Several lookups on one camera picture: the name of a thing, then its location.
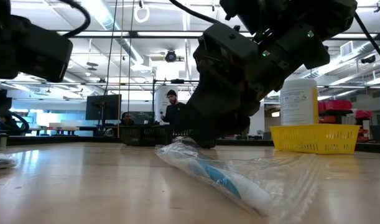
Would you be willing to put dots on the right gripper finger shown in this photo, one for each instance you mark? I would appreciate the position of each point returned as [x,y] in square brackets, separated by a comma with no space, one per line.
[234,126]
[206,130]

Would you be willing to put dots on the blue white toothbrush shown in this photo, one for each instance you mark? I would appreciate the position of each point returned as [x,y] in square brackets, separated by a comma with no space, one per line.
[217,177]

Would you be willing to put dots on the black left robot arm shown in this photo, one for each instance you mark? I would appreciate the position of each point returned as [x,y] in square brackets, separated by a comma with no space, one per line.
[31,49]

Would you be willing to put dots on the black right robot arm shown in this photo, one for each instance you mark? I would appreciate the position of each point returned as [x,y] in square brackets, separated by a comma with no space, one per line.
[301,18]

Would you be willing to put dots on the person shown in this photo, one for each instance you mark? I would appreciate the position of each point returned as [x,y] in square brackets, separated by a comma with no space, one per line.
[127,119]
[174,112]

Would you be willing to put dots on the white cylindrical tank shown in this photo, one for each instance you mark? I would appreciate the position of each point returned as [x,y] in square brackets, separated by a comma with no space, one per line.
[161,102]

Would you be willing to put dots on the white wipes canister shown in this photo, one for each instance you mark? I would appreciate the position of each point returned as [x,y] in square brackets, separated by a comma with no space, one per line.
[297,102]

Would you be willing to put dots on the yellow slotted plastic basket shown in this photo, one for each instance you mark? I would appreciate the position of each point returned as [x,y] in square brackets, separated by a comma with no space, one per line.
[314,140]

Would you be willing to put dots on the red storage bin row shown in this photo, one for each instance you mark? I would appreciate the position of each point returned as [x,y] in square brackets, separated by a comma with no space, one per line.
[334,104]

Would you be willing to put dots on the black monitor on stand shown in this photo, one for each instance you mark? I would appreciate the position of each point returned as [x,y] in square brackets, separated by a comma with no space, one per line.
[103,107]

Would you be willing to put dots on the dark storage bin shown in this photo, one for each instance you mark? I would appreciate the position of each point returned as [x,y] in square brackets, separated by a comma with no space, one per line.
[379,133]

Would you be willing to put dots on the silver wrapped razor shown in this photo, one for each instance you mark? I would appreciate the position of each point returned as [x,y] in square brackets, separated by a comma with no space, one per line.
[3,161]

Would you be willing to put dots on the black tubular stand frame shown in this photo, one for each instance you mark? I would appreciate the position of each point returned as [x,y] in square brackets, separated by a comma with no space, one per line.
[177,81]

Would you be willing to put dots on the black overhead camera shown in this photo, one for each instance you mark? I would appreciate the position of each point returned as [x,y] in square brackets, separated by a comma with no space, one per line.
[170,56]

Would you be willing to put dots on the black overhead frame bar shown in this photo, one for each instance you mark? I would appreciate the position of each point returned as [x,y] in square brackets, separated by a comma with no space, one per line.
[132,34]

